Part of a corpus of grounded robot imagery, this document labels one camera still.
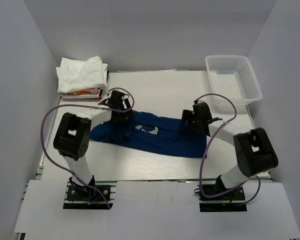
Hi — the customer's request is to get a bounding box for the white foreground cover board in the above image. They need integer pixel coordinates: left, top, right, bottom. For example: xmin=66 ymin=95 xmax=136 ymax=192
xmin=15 ymin=180 xmax=300 ymax=240

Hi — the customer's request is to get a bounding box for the red patterned folded t-shirt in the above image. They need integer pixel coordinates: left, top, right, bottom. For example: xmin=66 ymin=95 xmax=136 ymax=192
xmin=58 ymin=87 xmax=105 ymax=99

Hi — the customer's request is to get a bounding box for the white plastic basket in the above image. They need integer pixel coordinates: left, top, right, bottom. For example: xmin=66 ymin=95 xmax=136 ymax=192
xmin=205 ymin=55 xmax=263 ymax=106

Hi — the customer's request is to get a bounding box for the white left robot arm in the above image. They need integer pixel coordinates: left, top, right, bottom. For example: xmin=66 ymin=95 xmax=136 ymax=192
xmin=53 ymin=88 xmax=134 ymax=200

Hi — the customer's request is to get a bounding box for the blue t-shirt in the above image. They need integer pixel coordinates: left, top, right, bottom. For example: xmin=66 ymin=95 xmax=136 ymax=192
xmin=90 ymin=111 xmax=207 ymax=158

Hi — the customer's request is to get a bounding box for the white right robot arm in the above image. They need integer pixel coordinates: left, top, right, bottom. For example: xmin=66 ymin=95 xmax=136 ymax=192
xmin=179 ymin=101 xmax=279 ymax=200

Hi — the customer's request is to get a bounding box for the white folded t-shirt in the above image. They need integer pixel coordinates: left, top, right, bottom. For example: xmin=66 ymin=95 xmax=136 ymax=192
xmin=56 ymin=55 xmax=108 ymax=94

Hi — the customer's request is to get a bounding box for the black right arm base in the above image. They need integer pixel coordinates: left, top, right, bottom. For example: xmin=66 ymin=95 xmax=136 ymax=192
xmin=193 ymin=182 xmax=248 ymax=213

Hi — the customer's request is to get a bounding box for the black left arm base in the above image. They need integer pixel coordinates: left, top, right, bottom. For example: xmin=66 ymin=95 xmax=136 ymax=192
xmin=63 ymin=177 xmax=117 ymax=210

